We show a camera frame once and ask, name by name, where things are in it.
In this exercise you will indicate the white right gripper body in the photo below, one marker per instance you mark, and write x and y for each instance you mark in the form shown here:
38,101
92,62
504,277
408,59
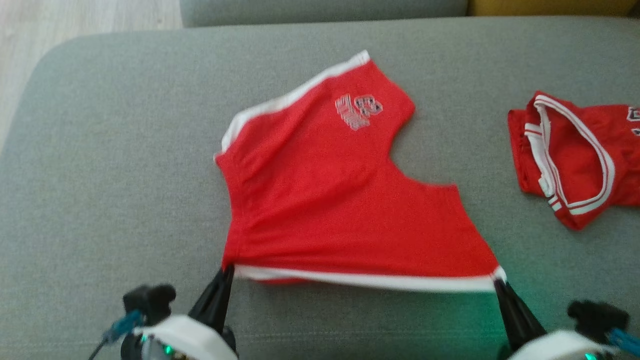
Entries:
560,347

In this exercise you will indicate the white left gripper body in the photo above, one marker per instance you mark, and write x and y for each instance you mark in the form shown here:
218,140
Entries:
185,342

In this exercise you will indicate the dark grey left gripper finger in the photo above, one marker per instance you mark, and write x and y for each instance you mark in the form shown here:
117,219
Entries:
222,310
204,305

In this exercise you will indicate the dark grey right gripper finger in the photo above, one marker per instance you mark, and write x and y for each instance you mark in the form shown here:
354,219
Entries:
527,320
510,320

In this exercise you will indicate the red mesh shorts white trim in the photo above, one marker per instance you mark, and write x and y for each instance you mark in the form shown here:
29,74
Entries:
325,200

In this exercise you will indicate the red basketball jersey white trim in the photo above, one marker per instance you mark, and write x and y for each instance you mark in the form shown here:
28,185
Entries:
575,155

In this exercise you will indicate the grey fabric sofa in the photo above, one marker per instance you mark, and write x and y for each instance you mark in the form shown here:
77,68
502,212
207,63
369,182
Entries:
125,175

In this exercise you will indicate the large yellow cushion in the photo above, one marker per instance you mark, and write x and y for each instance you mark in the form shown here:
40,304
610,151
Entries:
550,7

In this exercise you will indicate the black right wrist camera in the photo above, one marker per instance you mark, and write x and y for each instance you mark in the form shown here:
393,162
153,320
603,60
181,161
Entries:
597,320

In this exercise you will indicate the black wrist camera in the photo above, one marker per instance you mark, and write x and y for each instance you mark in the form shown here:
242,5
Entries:
150,302
597,320

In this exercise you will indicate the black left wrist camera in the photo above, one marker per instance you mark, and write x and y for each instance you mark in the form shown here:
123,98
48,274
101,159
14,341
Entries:
150,302

